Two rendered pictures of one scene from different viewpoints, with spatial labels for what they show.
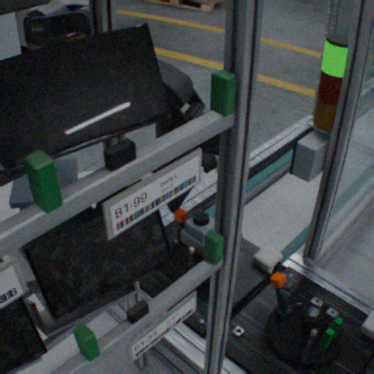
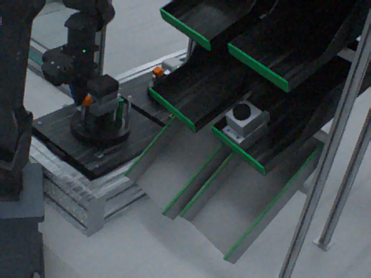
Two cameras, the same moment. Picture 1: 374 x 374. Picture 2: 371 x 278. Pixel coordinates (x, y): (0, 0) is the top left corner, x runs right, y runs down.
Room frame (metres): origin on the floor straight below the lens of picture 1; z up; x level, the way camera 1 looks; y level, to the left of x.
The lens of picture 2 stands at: (0.57, 1.10, 1.78)
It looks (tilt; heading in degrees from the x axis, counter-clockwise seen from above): 35 degrees down; 261
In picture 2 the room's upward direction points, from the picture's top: 10 degrees clockwise
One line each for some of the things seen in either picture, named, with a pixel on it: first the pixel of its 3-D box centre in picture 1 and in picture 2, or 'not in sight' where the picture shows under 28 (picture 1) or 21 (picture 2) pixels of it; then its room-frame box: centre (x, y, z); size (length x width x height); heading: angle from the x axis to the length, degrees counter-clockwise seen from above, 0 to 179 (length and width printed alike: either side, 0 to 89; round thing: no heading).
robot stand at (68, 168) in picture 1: (52, 213); (4, 228); (0.76, 0.30, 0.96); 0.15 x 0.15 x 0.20; 10
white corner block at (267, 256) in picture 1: (267, 261); not in sight; (0.60, -0.17, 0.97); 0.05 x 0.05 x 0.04; 46
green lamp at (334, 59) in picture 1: (338, 56); not in sight; (0.65, -0.25, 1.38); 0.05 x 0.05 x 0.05
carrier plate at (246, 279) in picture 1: (199, 266); (100, 131); (0.60, -0.03, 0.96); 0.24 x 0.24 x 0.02; 46
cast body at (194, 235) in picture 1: (205, 233); (106, 93); (0.59, -0.04, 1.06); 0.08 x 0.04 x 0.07; 46
